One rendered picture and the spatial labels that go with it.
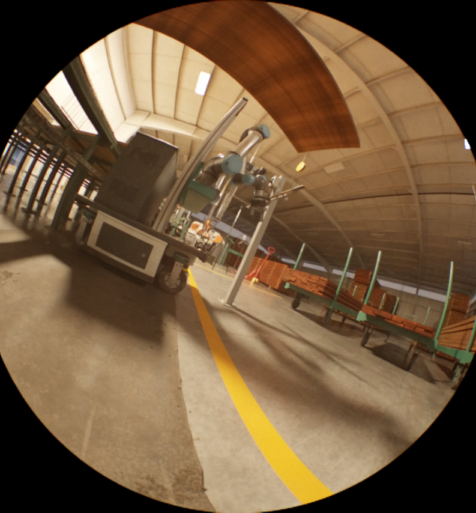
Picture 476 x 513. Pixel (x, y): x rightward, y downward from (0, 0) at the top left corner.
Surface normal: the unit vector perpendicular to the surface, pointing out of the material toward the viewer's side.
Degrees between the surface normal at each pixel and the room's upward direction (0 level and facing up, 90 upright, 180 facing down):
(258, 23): 180
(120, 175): 90
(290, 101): 180
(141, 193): 90
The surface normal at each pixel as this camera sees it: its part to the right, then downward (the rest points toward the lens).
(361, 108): -0.34, 0.94
